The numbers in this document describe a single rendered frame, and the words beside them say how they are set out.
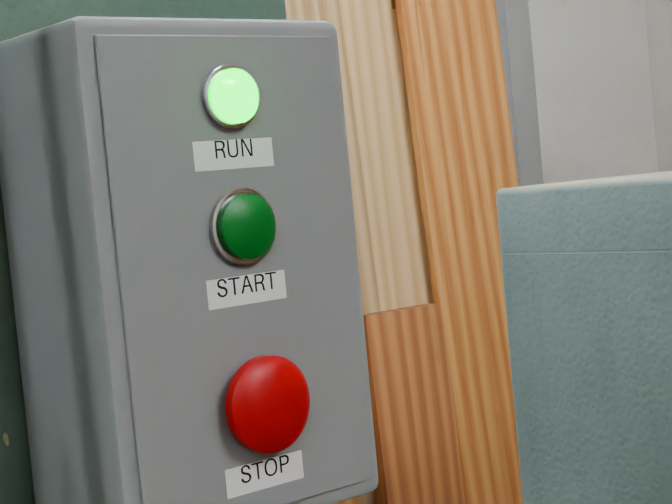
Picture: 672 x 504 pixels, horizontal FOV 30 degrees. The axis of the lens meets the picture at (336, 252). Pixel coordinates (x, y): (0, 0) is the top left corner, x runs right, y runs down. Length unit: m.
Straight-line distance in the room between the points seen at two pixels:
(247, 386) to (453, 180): 1.82
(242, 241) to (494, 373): 1.86
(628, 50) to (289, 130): 2.38
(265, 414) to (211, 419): 0.02
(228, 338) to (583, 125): 2.28
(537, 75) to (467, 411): 0.74
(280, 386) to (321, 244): 0.05
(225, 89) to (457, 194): 1.82
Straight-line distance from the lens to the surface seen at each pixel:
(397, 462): 2.02
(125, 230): 0.37
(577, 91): 2.64
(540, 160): 2.55
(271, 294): 0.39
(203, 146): 0.38
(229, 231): 0.38
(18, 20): 0.43
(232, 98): 0.38
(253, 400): 0.38
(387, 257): 2.13
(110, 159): 0.37
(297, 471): 0.41
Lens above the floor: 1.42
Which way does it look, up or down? 3 degrees down
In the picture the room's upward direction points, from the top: 5 degrees counter-clockwise
